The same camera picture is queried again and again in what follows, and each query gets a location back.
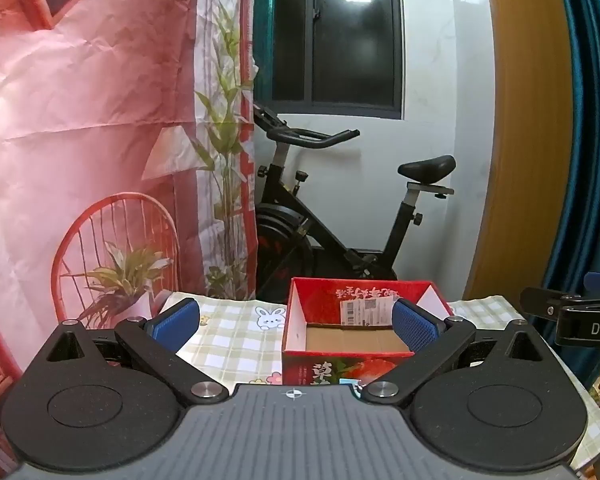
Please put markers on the red strawberry print cardboard box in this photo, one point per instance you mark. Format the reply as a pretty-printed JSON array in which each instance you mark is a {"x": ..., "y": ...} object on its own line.
[{"x": 345, "y": 340}]

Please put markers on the yellow wooden door frame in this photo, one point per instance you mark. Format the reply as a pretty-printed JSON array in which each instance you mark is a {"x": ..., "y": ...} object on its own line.
[{"x": 525, "y": 135}]

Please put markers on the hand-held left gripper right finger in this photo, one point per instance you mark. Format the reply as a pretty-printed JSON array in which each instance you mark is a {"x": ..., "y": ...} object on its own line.
[{"x": 414, "y": 330}]

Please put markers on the dark framed window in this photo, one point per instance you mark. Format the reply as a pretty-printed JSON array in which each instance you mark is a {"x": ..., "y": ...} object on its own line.
[{"x": 350, "y": 35}]

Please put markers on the pink printed backdrop cloth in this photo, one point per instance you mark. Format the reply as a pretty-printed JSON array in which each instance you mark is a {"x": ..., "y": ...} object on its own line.
[{"x": 80, "y": 110}]

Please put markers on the green checked printed tablecloth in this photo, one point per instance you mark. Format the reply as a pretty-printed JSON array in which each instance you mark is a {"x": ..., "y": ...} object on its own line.
[{"x": 230, "y": 332}]

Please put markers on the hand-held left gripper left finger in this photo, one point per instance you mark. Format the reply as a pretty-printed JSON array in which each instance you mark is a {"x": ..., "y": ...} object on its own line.
[{"x": 177, "y": 319}]

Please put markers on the black exercise bike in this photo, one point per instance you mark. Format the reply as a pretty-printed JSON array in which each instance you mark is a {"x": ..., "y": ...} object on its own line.
[{"x": 285, "y": 220}]

